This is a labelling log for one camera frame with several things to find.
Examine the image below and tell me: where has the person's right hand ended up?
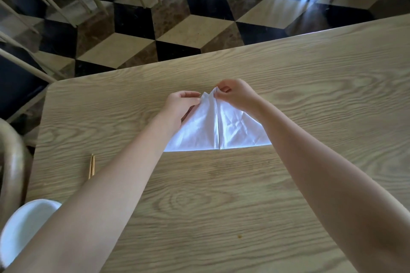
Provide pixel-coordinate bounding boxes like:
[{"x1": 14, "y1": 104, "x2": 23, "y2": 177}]
[{"x1": 214, "y1": 78, "x2": 261, "y2": 114}]

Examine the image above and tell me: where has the person's left hand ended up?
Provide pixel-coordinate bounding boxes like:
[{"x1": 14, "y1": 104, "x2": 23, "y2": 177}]
[{"x1": 161, "y1": 90, "x2": 201, "y2": 125}]

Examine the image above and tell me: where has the white cloth napkin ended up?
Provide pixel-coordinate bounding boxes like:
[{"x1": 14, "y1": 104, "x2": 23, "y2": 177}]
[{"x1": 163, "y1": 87, "x2": 273, "y2": 152}]

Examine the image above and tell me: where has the curved wooden chair back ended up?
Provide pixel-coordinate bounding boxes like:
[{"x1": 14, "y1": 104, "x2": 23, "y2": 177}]
[{"x1": 0, "y1": 118, "x2": 33, "y2": 232}]

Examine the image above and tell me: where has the person's right forearm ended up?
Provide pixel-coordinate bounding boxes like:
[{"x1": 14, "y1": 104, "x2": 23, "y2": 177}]
[{"x1": 248, "y1": 99, "x2": 410, "y2": 273}]

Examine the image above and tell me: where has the person's left forearm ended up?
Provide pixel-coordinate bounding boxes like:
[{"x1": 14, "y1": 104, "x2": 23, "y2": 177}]
[{"x1": 5, "y1": 110, "x2": 182, "y2": 273}]

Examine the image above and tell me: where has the white bowl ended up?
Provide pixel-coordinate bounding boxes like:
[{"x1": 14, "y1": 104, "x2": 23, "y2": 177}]
[{"x1": 0, "y1": 199, "x2": 62, "y2": 269}]

